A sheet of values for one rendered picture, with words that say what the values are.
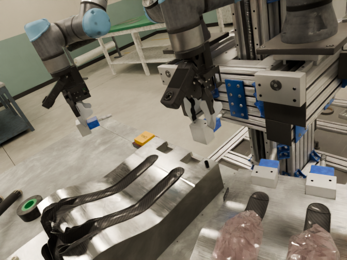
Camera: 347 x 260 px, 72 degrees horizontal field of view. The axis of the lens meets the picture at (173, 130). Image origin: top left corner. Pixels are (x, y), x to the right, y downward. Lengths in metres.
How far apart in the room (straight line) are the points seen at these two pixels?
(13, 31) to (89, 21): 6.34
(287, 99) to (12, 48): 6.68
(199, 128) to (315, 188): 0.29
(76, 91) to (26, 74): 6.20
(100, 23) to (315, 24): 0.60
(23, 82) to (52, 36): 6.22
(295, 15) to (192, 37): 0.37
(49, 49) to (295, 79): 0.72
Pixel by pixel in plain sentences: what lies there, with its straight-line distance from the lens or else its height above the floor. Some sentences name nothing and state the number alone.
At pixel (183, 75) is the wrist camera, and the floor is 1.11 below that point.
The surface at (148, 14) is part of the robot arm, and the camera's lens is 1.22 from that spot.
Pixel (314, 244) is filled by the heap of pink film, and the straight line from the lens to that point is 0.44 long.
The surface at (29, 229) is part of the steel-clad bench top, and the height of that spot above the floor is 0.80.
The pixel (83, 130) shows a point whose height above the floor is 0.93.
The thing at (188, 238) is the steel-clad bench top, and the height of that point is 0.80.
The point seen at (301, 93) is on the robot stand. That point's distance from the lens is 0.73.
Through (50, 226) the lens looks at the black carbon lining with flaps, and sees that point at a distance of 0.56.
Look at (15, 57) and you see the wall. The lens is 7.03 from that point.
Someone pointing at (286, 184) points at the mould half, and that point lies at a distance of 0.58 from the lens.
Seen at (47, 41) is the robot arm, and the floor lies 1.24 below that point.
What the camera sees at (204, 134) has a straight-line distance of 0.62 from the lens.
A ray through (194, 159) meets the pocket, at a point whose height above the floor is 0.87.
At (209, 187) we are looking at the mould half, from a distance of 0.61.
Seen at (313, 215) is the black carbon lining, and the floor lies 0.85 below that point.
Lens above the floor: 1.28
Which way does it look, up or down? 30 degrees down
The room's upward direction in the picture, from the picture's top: 19 degrees counter-clockwise
